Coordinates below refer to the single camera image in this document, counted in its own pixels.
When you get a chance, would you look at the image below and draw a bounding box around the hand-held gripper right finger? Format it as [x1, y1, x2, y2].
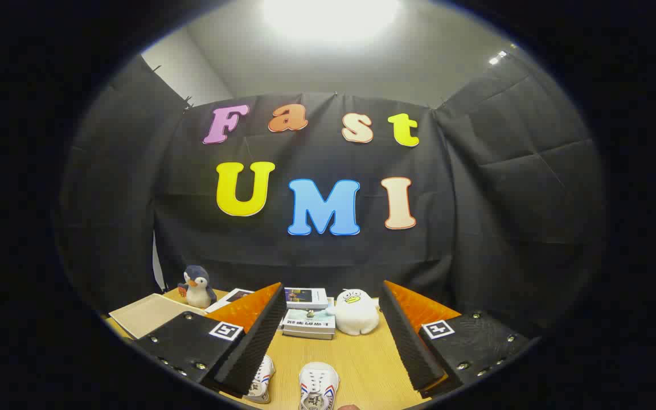
[378, 280, 535, 397]

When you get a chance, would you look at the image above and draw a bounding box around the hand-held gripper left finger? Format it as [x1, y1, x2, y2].
[132, 282, 288, 398]

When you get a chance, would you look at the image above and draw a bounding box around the white canvas shoe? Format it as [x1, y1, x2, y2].
[298, 362, 340, 410]
[243, 354, 276, 404]

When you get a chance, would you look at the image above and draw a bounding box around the beige fabric storage box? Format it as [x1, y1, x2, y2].
[108, 293, 208, 341]

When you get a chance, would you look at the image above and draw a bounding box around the white book with portrait cover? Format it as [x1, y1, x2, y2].
[206, 288, 256, 314]

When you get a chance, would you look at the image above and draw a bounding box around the white duck plush toy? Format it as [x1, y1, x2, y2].
[326, 288, 381, 336]

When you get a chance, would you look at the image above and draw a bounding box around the thick book with teal cover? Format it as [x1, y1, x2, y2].
[282, 307, 336, 335]

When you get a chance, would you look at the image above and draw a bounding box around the book with blue picture cover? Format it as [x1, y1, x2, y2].
[284, 287, 329, 310]

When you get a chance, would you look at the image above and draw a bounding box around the grey penguin plush toy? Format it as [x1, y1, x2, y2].
[178, 265, 218, 309]

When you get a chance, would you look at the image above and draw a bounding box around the black backdrop cloth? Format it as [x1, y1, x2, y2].
[58, 51, 608, 337]

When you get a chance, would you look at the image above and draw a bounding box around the ceiling light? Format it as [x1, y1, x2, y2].
[263, 0, 400, 43]

